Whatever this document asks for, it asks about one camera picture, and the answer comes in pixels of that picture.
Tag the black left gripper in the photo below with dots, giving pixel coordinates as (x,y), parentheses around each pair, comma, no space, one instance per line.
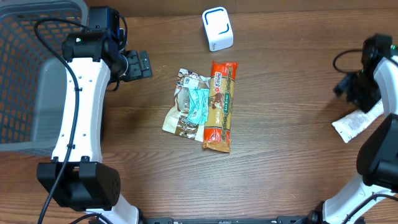
(137,66)

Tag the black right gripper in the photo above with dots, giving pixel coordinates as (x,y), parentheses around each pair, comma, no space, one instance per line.
(347,86)

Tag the white tube with gold cap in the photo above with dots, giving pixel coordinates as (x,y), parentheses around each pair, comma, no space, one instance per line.
(356,122)

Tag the dried mushroom pouch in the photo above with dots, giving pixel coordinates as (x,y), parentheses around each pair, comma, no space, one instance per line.
(176,120)

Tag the green tissue packet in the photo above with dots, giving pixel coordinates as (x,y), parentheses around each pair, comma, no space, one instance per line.
(198,109)

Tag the orange spaghetti pasta package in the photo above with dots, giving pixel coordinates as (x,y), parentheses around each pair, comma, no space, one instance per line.
(217,129)

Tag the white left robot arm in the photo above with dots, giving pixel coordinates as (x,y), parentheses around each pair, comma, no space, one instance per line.
(76,176)

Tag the white barcode scanner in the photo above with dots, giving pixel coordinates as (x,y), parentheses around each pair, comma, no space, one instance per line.
(218,28)

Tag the grey plastic shopping basket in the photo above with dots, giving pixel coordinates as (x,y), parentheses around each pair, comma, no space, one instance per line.
(33,81)

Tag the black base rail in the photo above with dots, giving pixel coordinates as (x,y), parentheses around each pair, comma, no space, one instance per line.
(278,220)

